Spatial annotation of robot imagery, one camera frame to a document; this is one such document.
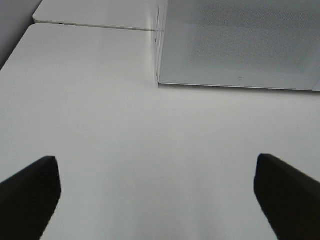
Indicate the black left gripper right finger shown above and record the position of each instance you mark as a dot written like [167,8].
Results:
[289,199]

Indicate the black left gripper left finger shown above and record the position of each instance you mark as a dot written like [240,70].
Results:
[28,200]

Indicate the white microwave door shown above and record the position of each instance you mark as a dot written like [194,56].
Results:
[265,44]

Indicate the white microwave oven body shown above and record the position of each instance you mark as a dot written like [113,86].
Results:
[158,16]

